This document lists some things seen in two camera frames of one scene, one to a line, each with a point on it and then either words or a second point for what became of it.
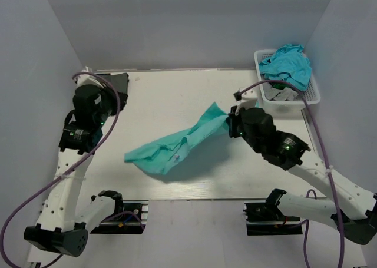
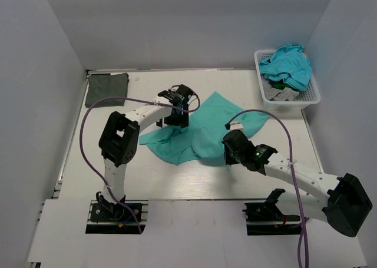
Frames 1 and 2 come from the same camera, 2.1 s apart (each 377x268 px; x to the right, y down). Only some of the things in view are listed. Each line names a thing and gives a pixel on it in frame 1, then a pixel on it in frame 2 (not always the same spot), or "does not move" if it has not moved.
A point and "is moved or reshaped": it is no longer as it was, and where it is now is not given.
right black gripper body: [236, 127] to [231, 158]
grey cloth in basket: [277, 94] does not move
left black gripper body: [109, 106] to [173, 119]
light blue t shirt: [288, 63] does not move
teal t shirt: [163, 155] is moved or reshaped
